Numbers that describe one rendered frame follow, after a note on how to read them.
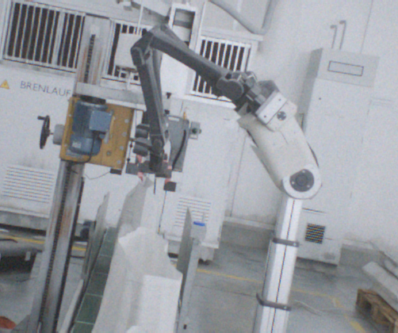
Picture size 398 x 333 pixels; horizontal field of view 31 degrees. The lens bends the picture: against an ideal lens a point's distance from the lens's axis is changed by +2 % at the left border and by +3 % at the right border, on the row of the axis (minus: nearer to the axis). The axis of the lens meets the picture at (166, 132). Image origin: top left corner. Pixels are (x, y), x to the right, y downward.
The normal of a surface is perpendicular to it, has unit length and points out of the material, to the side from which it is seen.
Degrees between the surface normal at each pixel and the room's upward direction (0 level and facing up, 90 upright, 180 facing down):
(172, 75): 90
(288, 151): 115
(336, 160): 90
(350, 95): 90
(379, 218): 90
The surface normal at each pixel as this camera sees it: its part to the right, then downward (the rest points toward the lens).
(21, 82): 0.01, 0.06
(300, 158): 0.29, 0.53
